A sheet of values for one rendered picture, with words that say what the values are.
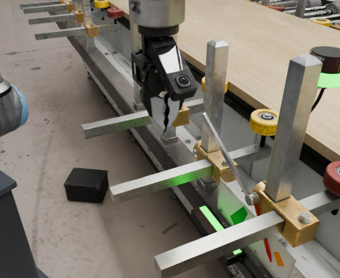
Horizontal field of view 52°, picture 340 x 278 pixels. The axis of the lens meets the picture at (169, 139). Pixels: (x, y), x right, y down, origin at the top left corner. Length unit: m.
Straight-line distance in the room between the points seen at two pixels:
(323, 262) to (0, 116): 1.00
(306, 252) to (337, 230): 0.10
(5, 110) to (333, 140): 0.94
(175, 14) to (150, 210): 1.44
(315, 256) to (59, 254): 1.18
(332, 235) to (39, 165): 1.80
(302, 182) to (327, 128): 0.16
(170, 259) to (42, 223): 1.40
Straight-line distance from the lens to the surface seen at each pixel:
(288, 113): 0.61
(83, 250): 1.77
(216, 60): 0.78
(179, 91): 0.56
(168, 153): 1.10
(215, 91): 0.81
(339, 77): 0.62
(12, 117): 1.23
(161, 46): 0.61
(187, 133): 1.35
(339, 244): 0.97
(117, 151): 2.35
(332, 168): 0.77
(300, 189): 1.00
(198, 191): 0.96
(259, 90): 1.06
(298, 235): 0.68
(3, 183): 1.26
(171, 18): 0.59
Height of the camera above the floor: 1.34
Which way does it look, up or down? 33 degrees down
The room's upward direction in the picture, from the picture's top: straight up
